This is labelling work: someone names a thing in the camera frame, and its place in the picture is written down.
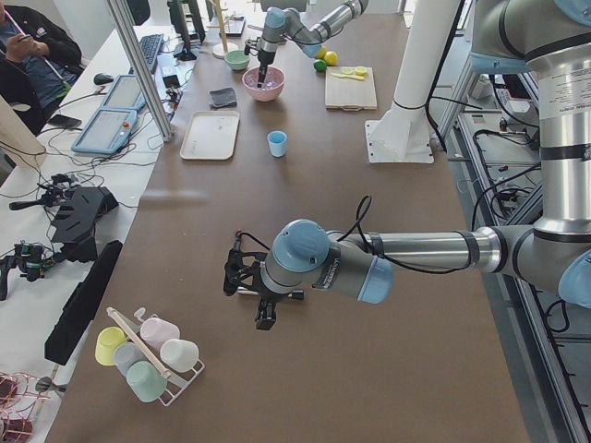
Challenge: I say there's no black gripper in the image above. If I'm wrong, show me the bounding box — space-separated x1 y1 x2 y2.
255 295 280 329
257 49 274 89

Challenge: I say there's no pink bowl of ice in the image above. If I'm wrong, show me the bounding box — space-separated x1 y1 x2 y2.
241 66 285 102

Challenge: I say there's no wooden cup tree stand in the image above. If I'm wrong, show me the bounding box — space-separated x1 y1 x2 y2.
207 0 238 59

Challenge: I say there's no light blue plastic cup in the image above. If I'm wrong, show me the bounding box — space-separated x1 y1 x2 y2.
267 130 288 158

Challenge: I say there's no white cup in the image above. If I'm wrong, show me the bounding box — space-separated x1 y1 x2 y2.
160 339 199 373

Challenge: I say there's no pink cup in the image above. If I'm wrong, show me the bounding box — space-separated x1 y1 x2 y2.
139 317 180 352

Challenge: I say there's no white cup rack with cups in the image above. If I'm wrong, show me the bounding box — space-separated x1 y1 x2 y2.
106 307 206 406

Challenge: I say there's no green cup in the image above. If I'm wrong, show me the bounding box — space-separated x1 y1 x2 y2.
126 361 167 402

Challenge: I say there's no grey cup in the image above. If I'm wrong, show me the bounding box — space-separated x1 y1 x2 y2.
114 341 144 377

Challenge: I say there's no yellow cup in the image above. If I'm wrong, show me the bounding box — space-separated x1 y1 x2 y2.
95 326 127 366

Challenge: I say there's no green ceramic bowl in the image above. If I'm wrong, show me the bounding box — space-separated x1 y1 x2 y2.
224 49 250 71

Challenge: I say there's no grey folded cloth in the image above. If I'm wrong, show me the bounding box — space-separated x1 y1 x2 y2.
209 87 237 109

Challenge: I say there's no green lime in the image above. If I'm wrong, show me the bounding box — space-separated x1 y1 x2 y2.
313 59 327 72

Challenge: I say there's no cream rabbit tray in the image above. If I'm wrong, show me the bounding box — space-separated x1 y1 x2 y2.
179 111 239 161

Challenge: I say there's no bamboo cutting board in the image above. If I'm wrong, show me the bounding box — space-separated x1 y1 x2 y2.
325 66 378 111

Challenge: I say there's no yellow plastic knife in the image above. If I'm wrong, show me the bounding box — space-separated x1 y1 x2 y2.
331 72 366 81

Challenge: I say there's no black keyboard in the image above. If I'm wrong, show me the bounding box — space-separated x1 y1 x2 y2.
139 34 163 74

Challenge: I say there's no blue teach pendant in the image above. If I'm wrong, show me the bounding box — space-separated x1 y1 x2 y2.
71 107 138 155
103 75 146 111

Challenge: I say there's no black computer mouse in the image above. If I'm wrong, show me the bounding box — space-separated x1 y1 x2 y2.
93 73 114 86

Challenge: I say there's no black smartphone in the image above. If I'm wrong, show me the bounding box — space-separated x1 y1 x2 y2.
47 114 82 129

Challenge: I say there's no black foam bar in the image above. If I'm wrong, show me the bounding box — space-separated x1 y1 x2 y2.
44 240 123 365

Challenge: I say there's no black slotted stand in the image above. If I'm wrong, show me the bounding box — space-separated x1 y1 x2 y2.
51 186 118 262

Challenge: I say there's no seated person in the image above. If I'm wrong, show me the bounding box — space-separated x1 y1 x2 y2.
1 5 83 135

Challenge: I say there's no aluminium frame post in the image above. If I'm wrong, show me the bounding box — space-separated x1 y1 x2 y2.
106 0 174 142

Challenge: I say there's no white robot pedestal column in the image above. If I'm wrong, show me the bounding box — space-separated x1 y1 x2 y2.
366 0 463 163

